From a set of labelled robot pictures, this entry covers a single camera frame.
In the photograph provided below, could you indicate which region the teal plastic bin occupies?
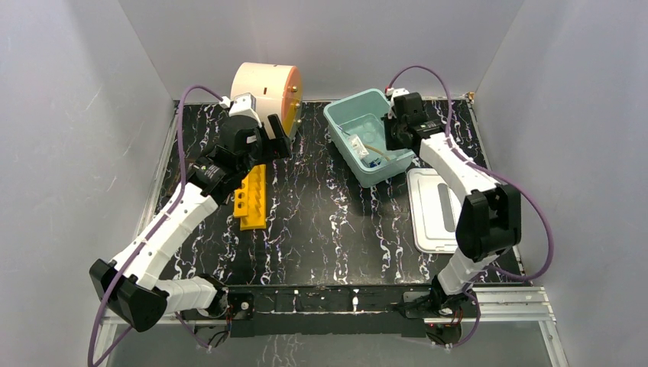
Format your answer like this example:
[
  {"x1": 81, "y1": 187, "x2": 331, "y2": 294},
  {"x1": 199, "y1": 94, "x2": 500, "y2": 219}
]
[{"x1": 324, "y1": 89, "x2": 414, "y2": 188}]

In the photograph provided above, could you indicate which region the small white plastic packet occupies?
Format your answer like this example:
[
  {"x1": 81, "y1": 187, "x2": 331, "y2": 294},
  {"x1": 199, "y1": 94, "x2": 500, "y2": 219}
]
[{"x1": 348, "y1": 135, "x2": 369, "y2": 160}]

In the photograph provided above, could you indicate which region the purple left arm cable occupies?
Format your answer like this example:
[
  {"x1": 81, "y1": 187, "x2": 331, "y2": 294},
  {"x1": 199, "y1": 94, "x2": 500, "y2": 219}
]
[{"x1": 86, "y1": 85, "x2": 226, "y2": 367}]

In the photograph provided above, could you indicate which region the white cylindrical drum device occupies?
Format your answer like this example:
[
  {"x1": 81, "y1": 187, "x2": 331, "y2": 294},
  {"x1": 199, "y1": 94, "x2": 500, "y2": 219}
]
[{"x1": 230, "y1": 62, "x2": 303, "y2": 139}]

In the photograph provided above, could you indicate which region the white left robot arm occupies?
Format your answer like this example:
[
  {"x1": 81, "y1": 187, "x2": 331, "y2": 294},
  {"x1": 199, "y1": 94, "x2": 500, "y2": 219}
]
[{"x1": 89, "y1": 114, "x2": 290, "y2": 332}]

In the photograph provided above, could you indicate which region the small clear glass beaker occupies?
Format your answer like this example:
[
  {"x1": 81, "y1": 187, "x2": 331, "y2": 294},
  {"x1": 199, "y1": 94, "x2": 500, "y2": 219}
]
[{"x1": 358, "y1": 120, "x2": 384, "y2": 145}]

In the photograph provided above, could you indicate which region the aluminium frame rail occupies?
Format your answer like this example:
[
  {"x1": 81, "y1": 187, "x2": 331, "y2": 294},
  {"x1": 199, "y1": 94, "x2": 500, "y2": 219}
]
[{"x1": 99, "y1": 286, "x2": 557, "y2": 326}]

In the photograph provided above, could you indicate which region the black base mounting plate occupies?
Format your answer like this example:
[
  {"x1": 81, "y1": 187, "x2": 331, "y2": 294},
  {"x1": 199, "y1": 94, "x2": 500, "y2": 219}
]
[{"x1": 229, "y1": 284, "x2": 440, "y2": 338}]

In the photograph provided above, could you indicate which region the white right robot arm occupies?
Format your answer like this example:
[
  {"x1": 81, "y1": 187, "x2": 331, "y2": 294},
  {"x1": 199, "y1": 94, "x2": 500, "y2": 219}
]
[{"x1": 382, "y1": 88, "x2": 522, "y2": 317}]

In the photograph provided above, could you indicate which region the yellow test tube rack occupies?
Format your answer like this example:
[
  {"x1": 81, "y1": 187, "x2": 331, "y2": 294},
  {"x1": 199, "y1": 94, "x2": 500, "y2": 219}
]
[{"x1": 233, "y1": 164, "x2": 267, "y2": 231}]

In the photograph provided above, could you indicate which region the tan rubber tubing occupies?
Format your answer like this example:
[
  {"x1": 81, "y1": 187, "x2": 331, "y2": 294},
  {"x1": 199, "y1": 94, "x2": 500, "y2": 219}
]
[{"x1": 364, "y1": 145, "x2": 390, "y2": 161}]

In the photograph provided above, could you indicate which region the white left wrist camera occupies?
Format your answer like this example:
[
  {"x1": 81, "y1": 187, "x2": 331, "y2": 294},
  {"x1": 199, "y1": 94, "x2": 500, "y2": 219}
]
[{"x1": 218, "y1": 93, "x2": 261, "y2": 127}]

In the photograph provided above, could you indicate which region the white bin lid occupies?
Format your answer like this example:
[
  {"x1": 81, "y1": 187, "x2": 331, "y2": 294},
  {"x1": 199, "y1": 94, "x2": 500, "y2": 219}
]
[{"x1": 407, "y1": 168, "x2": 461, "y2": 254}]

